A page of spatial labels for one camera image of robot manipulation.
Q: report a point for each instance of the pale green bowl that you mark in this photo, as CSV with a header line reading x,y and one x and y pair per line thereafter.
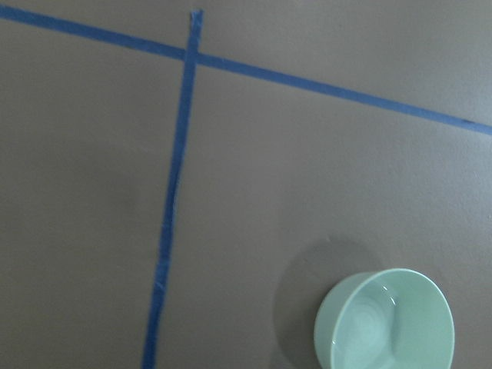
x,y
395,318

